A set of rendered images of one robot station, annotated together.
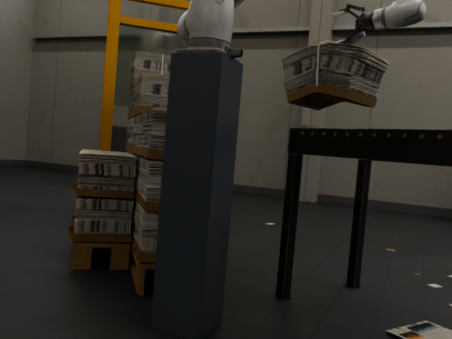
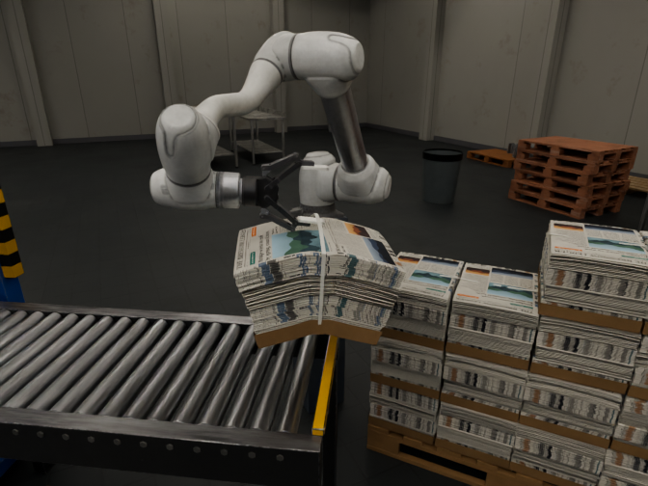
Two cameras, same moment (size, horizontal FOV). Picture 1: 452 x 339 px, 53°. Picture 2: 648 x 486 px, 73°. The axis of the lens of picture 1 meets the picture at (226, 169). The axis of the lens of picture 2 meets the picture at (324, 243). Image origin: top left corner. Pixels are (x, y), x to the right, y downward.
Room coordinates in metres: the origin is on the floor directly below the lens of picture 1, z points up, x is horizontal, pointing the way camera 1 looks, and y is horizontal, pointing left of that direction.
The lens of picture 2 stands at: (2.92, -1.28, 1.58)
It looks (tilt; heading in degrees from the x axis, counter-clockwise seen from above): 21 degrees down; 131
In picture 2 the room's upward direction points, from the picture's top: straight up
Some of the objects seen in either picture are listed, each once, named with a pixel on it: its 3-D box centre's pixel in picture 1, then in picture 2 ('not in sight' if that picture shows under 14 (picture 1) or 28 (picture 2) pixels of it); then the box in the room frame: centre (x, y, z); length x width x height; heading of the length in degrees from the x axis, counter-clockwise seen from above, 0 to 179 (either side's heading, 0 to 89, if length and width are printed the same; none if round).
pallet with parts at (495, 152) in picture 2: not in sight; (501, 152); (-0.11, 7.34, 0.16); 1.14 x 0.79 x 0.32; 157
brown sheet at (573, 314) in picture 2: (169, 113); (582, 292); (2.70, 0.37, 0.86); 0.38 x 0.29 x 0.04; 107
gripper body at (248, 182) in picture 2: (365, 22); (259, 191); (2.09, -0.58, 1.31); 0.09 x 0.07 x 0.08; 49
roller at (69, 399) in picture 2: not in sight; (106, 364); (1.72, -0.89, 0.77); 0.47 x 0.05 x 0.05; 125
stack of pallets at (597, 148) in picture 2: not in sight; (568, 174); (1.63, 4.87, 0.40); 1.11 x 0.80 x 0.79; 158
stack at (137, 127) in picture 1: (167, 190); (521, 384); (2.57, 0.33, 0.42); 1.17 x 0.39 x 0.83; 17
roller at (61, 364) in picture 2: not in sight; (66, 360); (1.61, -0.96, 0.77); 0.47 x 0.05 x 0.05; 125
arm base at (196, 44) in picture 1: (214, 51); (313, 208); (1.66, 0.08, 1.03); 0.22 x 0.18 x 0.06; 67
